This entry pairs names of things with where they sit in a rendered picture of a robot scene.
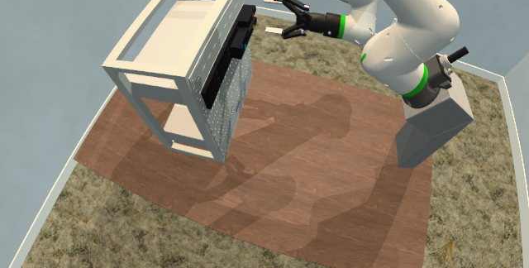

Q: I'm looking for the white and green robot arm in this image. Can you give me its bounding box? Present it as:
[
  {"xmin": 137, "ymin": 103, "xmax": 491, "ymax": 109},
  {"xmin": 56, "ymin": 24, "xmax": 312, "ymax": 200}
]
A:
[{"xmin": 323, "ymin": 0, "xmax": 469, "ymax": 108}]

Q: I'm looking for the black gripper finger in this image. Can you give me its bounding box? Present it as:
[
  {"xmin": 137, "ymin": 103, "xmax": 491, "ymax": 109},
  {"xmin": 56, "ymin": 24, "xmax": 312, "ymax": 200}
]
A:
[
  {"xmin": 265, "ymin": 24, "xmax": 307, "ymax": 39},
  {"xmin": 264, "ymin": 0, "xmax": 310, "ymax": 22}
]

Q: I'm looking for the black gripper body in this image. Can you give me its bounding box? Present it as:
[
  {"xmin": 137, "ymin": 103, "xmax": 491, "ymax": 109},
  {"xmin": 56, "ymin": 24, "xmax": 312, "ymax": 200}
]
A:
[{"xmin": 296, "ymin": 12, "xmax": 325, "ymax": 33}]

